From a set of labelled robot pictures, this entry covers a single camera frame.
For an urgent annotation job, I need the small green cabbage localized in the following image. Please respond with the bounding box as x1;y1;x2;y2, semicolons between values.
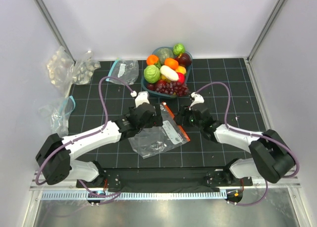
172;43;186;56

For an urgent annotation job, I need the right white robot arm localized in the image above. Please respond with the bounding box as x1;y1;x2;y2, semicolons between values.
174;104;298;185

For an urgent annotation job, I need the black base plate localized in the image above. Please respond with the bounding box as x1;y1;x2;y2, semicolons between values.
84;167;253;193

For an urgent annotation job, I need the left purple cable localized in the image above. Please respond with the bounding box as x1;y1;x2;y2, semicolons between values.
36;76;137;186

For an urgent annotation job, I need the clear bag with orange zipper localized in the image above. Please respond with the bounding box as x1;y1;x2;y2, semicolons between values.
128;102;190;159

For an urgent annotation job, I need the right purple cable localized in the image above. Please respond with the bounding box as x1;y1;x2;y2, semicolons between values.
197;81;300;179

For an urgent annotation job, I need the purple cable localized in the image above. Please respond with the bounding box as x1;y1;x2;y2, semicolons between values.
197;81;300;179
36;76;137;186

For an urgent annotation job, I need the red apple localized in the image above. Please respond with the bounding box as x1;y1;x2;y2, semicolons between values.
177;72;186;84

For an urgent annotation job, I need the orange fruit left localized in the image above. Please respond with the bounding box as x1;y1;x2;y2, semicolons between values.
146;55;159;65

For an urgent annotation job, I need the dark red plum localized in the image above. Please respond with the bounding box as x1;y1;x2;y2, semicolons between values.
177;53;192;67

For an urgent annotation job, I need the grey green melon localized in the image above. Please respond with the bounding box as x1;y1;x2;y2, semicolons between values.
155;47;174;65

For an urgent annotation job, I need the crumpled clear bag blue zipper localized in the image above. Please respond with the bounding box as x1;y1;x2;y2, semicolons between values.
38;96;76;137

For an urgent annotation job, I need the yellow fruit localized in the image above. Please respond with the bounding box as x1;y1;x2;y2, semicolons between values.
175;66;187;75

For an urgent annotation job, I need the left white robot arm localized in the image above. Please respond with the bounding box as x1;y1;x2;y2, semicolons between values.
36;103;162;187

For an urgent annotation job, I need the aluminium cable rail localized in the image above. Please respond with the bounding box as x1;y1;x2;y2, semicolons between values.
40;189;227;201

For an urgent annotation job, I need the bag of white pieces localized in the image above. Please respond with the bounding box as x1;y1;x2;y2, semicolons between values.
72;51;101;85
47;46;74;97

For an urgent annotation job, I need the orange fruit centre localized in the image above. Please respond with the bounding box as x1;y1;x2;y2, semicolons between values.
164;57;179;70

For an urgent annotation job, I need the clear bag with blue zipper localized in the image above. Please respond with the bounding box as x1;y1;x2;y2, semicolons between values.
106;58;139;85

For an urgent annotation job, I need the orange fruit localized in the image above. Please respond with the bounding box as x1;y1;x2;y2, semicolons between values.
146;55;159;65
164;57;179;70

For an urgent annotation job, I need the teal fruit bowl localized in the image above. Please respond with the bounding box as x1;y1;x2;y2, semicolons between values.
141;47;192;99

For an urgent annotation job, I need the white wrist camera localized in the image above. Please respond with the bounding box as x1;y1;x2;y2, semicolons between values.
135;91;150;107
189;92;204;110

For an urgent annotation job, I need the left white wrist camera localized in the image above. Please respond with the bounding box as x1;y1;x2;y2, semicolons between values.
135;91;150;107

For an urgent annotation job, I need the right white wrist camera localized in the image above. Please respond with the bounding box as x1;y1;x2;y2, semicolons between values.
189;92;204;110

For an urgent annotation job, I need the large green cabbage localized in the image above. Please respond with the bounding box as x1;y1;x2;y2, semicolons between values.
144;65;160;83

